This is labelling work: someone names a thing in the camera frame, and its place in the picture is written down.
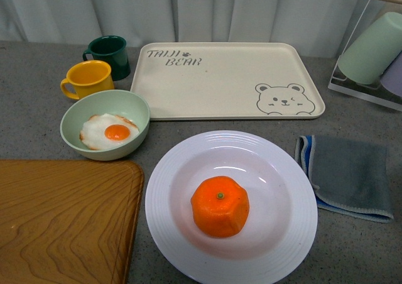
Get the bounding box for grey blue cloth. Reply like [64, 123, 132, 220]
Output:
[295, 135, 394, 223]

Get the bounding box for light green bowl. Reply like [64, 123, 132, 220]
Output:
[60, 89, 150, 161]

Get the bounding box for light green plastic cup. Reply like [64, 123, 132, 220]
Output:
[338, 12, 401, 85]

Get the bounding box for orange mandarin fruit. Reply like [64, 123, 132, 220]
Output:
[190, 176, 250, 238]

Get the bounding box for white round plate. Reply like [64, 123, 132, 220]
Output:
[145, 131, 318, 283]

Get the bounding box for fake fried egg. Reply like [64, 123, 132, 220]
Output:
[79, 113, 139, 150]

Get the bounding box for yellow enamel mug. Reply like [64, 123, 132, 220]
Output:
[60, 60, 114, 100]

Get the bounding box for cream bear tray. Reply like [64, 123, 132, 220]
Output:
[131, 42, 325, 120]

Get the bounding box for dark green enamel mug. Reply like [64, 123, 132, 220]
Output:
[82, 35, 131, 81]

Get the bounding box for wooden cutting board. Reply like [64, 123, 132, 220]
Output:
[1, 160, 144, 283]

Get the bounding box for purple plastic cup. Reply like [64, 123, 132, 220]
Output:
[380, 52, 402, 97]

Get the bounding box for grey curtain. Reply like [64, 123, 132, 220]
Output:
[1, 0, 388, 58]

